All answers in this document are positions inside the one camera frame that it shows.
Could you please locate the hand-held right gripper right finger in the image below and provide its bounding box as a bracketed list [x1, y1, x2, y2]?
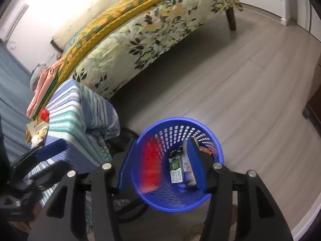
[187, 137, 294, 241]

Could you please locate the pink folded cloth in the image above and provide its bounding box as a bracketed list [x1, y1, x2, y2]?
[26, 60, 64, 118]

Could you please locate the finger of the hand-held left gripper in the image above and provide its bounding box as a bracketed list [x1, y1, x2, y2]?
[28, 161, 70, 189]
[10, 139, 67, 176]

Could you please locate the green white milk carton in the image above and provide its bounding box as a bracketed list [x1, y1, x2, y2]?
[169, 154, 183, 184]

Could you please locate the green folded cloth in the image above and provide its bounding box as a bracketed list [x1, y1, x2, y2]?
[37, 74, 64, 117]

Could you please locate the orange snack packet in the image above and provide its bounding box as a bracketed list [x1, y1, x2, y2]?
[198, 146, 218, 156]

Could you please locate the grey knitted cloth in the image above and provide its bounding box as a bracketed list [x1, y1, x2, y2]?
[29, 63, 47, 91]

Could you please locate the grey snack packet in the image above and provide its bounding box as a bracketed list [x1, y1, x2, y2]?
[183, 153, 198, 189]

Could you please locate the yellow patterned blanket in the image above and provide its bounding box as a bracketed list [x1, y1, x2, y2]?
[56, 0, 236, 82]

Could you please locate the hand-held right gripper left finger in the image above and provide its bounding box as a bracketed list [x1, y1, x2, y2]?
[27, 141, 138, 241]

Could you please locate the floral bed sheet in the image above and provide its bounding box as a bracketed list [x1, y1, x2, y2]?
[72, 0, 245, 101]

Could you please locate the striped table cloth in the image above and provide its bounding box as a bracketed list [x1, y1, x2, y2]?
[27, 79, 121, 231]

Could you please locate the gold snack packet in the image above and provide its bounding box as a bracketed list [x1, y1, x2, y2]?
[25, 119, 50, 148]

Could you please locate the blue plastic basket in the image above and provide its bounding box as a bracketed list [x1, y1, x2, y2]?
[118, 117, 224, 212]

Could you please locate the cream pillow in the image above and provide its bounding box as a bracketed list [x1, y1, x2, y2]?
[53, 0, 138, 49]

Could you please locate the blue grey curtain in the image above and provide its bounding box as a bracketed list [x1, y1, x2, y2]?
[0, 39, 35, 161]

